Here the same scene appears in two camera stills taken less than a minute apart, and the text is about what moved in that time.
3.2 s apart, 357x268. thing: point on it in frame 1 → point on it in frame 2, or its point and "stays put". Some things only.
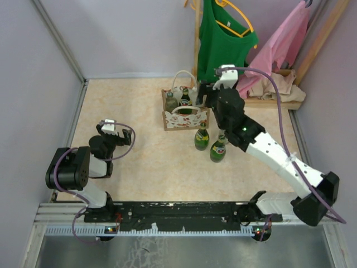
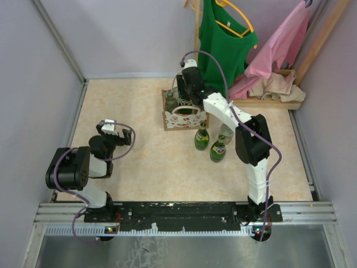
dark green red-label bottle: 218,149 stays put
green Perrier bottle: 202,138 stays put
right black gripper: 205,89 → 180,84
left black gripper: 126,140 stays put
